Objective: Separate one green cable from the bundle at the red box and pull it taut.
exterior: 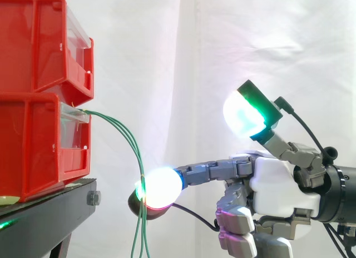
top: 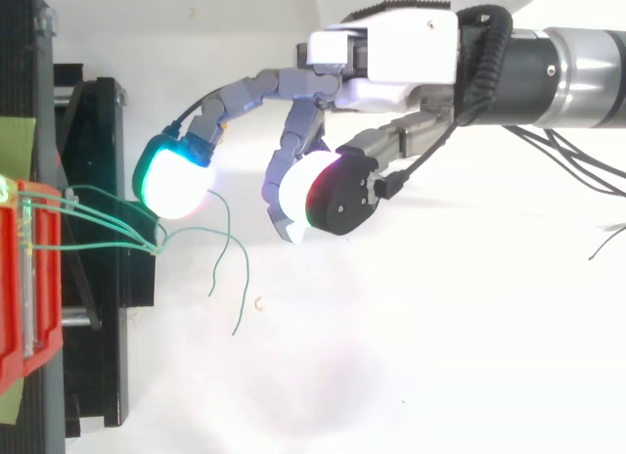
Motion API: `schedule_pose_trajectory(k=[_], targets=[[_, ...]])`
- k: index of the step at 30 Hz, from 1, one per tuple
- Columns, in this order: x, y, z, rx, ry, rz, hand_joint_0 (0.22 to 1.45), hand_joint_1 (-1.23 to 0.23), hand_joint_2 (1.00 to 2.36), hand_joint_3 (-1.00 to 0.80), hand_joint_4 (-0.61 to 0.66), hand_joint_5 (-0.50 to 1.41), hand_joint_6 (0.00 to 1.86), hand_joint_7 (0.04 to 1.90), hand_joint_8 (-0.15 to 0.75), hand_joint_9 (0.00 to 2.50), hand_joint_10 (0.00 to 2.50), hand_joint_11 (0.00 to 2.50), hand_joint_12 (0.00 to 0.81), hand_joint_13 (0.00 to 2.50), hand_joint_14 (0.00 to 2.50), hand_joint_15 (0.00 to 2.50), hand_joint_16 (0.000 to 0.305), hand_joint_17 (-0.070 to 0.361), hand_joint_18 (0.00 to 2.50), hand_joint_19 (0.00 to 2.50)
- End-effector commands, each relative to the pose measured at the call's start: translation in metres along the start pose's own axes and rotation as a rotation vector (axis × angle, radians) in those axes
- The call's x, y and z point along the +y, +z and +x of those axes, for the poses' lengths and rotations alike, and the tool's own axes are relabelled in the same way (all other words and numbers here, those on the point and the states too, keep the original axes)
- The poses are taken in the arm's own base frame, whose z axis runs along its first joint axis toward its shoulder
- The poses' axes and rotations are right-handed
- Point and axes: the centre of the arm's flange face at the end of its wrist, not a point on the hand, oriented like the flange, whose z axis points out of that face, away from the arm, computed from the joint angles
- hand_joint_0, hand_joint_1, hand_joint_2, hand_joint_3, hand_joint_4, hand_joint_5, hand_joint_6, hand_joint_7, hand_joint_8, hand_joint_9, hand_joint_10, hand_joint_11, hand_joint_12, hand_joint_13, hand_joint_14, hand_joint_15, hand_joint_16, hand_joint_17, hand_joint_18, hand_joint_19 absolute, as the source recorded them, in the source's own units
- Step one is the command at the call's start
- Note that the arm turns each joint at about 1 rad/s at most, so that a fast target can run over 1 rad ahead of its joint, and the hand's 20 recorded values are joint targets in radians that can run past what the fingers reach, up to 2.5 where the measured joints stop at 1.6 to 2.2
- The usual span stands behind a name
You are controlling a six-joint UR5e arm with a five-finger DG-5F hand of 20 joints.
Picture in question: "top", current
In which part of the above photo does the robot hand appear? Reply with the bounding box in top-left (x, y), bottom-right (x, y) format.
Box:
top-left (131, 0), bottom-right (462, 245)

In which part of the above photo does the black stand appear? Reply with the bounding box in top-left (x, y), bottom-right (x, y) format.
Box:
top-left (0, 0), bottom-right (157, 454)

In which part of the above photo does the red bin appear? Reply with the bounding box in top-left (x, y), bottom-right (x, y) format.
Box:
top-left (0, 178), bottom-right (65, 394)

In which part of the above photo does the black coiled cable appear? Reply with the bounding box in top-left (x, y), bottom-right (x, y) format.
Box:
top-left (454, 3), bottom-right (514, 127)

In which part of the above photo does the thin black cable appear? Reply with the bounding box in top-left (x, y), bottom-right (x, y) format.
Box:
top-left (376, 123), bottom-right (626, 262)

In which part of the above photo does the green cable bundle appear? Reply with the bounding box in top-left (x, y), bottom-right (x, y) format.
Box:
top-left (17, 184), bottom-right (251, 337)

